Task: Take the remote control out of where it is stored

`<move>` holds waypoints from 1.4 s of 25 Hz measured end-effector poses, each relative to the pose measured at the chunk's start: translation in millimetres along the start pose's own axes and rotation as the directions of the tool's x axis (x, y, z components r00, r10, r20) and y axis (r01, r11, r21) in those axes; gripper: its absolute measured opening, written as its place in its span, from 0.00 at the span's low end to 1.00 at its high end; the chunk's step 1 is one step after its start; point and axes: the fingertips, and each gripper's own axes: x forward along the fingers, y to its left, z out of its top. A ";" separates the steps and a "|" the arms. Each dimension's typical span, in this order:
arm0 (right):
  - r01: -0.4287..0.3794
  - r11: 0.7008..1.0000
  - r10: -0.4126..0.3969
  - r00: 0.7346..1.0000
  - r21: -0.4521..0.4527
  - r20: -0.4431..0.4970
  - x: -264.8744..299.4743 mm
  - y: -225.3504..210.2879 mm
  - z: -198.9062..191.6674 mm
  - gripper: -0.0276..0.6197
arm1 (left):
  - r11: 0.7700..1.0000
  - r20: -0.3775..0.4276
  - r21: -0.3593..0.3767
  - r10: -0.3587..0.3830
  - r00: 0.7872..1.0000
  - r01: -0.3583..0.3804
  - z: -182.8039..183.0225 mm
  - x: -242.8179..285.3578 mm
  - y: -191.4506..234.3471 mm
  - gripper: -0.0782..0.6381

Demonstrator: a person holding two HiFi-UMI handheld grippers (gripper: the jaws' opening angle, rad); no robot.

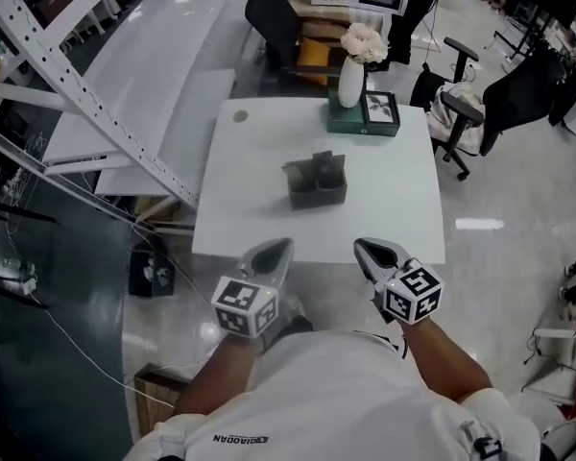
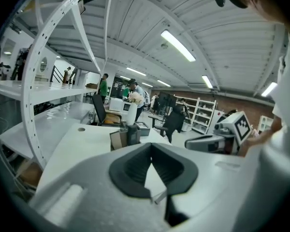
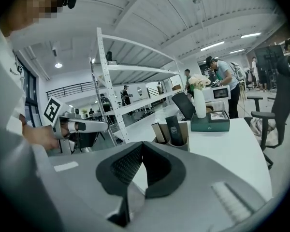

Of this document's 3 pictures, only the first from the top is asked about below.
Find black buckle strap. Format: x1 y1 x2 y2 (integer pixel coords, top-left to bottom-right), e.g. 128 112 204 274
460 418 505 461

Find white vase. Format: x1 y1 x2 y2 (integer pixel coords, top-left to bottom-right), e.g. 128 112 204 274
337 54 367 109

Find white metal shelf rack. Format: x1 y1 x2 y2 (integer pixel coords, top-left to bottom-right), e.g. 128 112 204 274
0 0 205 232

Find black picture frame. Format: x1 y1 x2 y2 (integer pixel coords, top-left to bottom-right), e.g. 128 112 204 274
361 90 400 127

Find wooden crate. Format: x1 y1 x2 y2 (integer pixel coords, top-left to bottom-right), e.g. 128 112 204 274
132 362 196 440

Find white power adapter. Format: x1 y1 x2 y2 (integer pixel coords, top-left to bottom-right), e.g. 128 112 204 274
18 259 40 295

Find black metal frame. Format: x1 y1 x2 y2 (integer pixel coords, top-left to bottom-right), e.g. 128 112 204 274
0 192 59 312

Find person's grey shoe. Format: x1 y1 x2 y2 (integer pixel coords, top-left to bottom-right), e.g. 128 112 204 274
280 294 309 328

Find person's right forearm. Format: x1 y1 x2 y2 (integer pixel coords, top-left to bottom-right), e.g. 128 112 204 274
401 315 493 405

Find dark green box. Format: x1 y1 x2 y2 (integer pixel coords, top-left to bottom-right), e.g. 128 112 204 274
325 87 402 138

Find black patterned box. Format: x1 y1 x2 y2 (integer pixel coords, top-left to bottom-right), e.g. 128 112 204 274
128 249 177 301

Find beige checked cloth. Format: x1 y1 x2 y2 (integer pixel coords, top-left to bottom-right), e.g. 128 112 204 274
424 82 489 156

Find black mesh office chair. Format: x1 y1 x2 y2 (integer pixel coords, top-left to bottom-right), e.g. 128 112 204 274
409 36 575 182

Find white floor stand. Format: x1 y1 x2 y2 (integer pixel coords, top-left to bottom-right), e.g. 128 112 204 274
520 327 576 405

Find grey two-slot holder box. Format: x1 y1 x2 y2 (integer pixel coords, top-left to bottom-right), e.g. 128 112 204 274
281 157 349 211

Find white floor cable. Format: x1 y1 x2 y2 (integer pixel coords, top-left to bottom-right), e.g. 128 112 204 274
28 276 175 410

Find person's white shirt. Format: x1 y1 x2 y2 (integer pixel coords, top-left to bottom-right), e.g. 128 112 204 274
124 328 543 461

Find yellow cushion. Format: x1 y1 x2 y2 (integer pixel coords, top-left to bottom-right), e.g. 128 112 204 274
295 35 342 86

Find person's left forearm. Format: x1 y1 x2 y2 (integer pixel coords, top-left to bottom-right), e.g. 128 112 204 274
172 331 260 422

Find person's black trousers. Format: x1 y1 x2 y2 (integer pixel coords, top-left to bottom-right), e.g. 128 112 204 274
263 312 316 354

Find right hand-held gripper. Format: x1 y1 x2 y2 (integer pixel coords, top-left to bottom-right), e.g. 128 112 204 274
353 237 445 327

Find wooden table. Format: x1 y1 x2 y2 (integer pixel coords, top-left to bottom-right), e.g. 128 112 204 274
287 0 390 42

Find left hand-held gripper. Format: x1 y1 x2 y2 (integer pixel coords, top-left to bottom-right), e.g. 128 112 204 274
210 237 296 352

